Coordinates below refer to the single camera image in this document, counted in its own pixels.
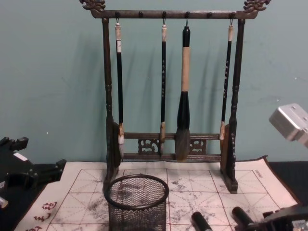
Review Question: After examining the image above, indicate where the white gridded calligraphy practice cloth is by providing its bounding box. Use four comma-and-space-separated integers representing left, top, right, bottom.
13, 155, 300, 231

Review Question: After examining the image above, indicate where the dark wooden brush rack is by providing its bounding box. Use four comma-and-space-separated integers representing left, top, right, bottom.
79, 0, 267, 194

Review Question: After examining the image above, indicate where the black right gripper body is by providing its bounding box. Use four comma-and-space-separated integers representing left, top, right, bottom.
255, 206, 308, 231

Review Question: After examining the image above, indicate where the thin brush with paper label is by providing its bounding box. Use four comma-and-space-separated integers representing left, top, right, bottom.
115, 22, 127, 162

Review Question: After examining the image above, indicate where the large brush with tan handle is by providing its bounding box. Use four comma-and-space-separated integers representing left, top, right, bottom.
174, 25, 192, 162

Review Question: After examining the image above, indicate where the thin black calligraphy brush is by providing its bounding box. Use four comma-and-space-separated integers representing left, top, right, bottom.
219, 25, 235, 141
159, 24, 168, 156

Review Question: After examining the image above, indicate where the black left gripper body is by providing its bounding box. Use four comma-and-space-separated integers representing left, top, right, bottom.
0, 148, 31, 193

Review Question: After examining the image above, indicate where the black wire mesh pen holder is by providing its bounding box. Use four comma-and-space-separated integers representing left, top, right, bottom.
103, 174, 170, 231

